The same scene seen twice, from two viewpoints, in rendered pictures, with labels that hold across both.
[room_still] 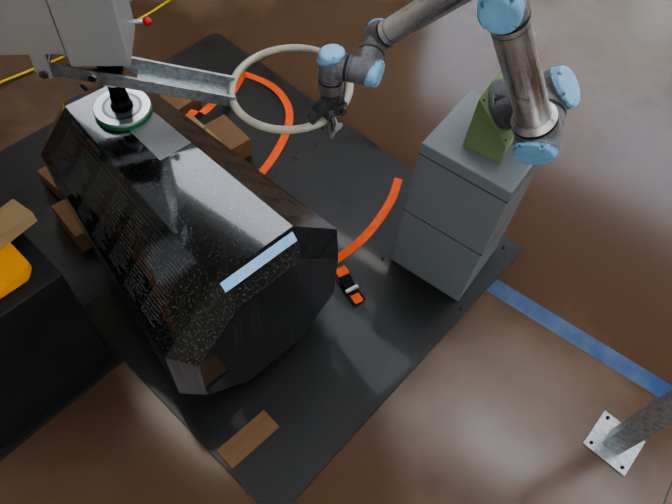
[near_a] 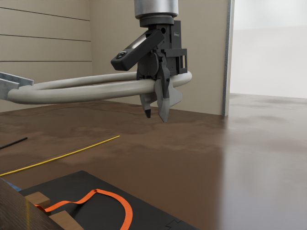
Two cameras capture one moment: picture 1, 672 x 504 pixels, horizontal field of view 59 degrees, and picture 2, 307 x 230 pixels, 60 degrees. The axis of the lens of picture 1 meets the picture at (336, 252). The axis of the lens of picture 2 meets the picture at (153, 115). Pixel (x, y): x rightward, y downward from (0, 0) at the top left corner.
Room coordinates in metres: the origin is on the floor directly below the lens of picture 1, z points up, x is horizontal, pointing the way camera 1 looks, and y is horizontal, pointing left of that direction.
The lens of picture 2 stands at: (1.07, 0.03, 1.00)
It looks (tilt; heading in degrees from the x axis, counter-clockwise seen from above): 11 degrees down; 7
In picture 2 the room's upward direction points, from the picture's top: straight up
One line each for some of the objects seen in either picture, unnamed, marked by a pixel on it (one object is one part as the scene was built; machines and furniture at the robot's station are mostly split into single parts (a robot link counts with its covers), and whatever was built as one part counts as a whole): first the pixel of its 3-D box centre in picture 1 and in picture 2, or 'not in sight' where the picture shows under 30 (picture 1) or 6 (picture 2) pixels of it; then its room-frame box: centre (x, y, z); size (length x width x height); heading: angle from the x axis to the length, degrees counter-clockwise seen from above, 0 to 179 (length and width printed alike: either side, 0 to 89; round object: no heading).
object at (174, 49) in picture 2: (332, 101); (161, 49); (1.65, 0.08, 1.03); 0.09 x 0.08 x 0.12; 133
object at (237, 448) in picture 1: (248, 438); not in sight; (0.70, 0.26, 0.02); 0.25 x 0.10 x 0.01; 140
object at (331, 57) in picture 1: (331, 65); not in sight; (1.64, 0.09, 1.19); 0.10 x 0.09 x 0.12; 79
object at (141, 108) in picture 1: (122, 107); not in sight; (1.66, 0.89, 0.86); 0.21 x 0.21 x 0.01
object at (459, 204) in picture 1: (463, 204); not in sight; (1.76, -0.55, 0.43); 0.50 x 0.50 x 0.85; 60
